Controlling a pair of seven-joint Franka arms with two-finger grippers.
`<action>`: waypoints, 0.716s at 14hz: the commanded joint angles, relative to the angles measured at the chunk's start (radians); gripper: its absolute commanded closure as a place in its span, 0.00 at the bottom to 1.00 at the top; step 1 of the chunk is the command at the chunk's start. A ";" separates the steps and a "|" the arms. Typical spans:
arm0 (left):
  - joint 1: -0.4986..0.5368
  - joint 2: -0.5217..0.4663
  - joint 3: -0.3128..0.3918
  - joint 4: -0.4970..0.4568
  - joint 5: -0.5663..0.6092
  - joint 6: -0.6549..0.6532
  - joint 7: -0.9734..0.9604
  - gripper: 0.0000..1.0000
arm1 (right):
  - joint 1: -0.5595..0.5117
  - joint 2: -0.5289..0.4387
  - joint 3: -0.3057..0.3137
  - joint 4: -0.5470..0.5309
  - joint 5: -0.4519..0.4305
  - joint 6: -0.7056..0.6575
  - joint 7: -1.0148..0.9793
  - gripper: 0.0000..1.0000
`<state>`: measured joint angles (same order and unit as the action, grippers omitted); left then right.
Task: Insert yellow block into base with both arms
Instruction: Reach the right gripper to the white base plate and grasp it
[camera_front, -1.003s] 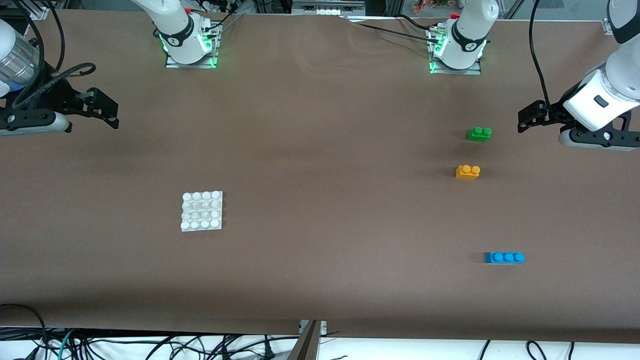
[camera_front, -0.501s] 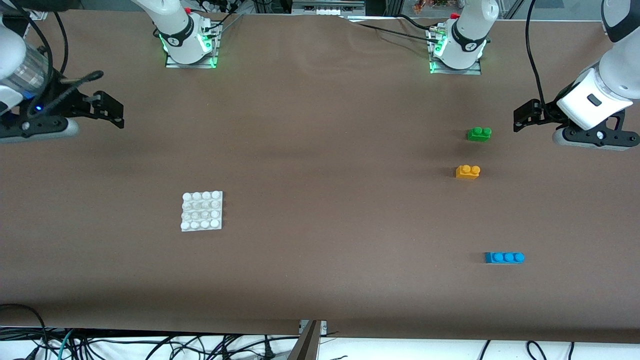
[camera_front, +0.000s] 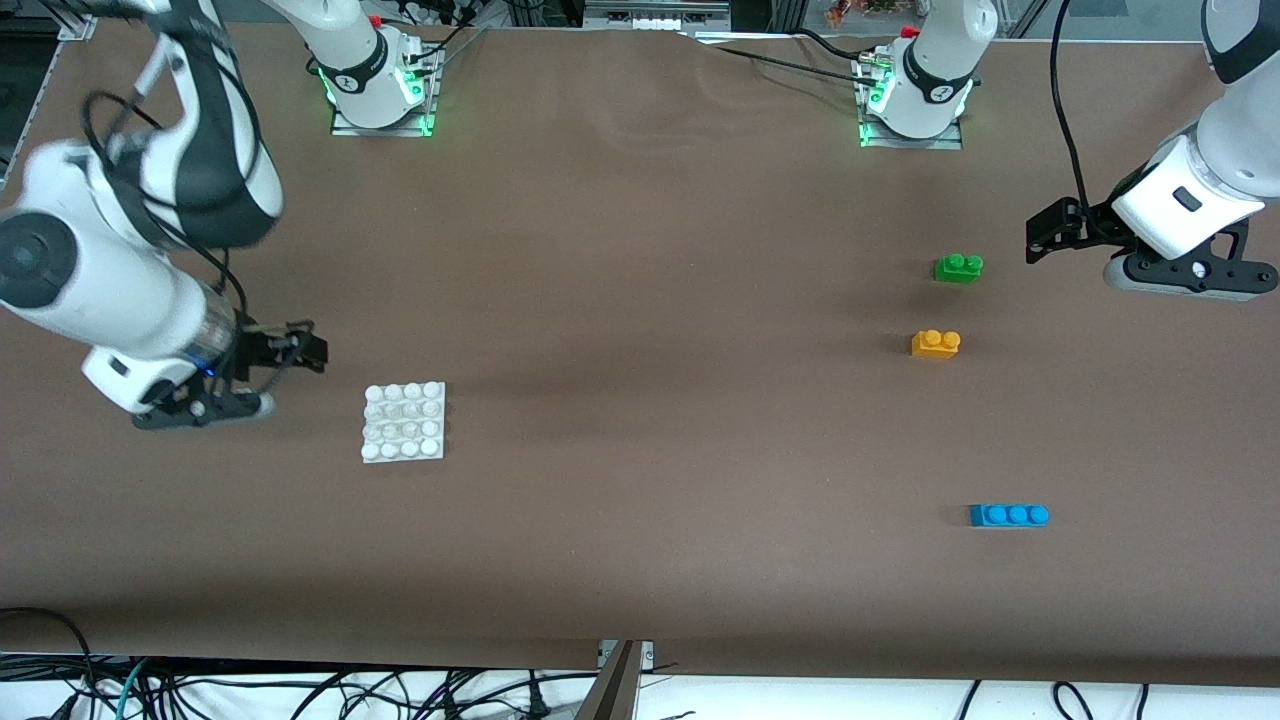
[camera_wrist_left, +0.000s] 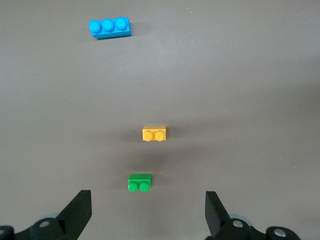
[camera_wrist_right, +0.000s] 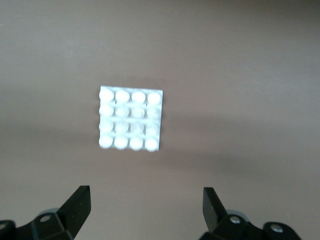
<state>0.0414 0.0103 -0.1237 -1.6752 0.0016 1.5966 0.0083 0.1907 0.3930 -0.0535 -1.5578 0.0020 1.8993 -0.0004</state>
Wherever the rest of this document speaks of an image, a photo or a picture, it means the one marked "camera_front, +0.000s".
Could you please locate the white studded base plate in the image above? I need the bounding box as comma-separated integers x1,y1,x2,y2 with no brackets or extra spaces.
361,381,447,464

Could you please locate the blue three-stud block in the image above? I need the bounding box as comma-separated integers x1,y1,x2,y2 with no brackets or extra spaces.
969,504,1050,529

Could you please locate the brown table cover sheet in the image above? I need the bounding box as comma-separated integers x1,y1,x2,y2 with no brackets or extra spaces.
0,20,1280,689

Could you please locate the orange toy pile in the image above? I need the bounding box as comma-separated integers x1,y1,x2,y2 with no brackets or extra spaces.
826,0,901,26

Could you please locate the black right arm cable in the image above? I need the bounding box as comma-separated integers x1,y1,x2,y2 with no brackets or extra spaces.
80,40,251,316

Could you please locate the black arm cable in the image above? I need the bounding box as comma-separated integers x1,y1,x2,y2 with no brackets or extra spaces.
1049,0,1093,213
80,40,251,316

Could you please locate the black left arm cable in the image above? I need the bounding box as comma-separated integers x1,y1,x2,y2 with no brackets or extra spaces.
1049,0,1093,213

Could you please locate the black looping floor cable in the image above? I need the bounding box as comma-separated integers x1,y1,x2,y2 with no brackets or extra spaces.
0,607,96,720

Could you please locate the short black table cable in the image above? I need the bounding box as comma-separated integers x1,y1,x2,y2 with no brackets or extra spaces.
795,28,881,59

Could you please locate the teal floor cable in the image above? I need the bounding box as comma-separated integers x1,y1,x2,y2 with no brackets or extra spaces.
112,657,151,720

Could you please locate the long black table cable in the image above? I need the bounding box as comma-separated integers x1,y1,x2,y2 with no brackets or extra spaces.
690,33,881,79

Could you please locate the black base power cable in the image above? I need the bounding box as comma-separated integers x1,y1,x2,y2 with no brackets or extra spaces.
405,15,493,76

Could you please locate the aluminium table corner bracket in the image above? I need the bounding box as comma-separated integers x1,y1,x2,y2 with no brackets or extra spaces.
55,0,101,41

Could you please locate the aluminium profile post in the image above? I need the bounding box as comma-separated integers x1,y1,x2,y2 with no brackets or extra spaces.
573,640,643,720

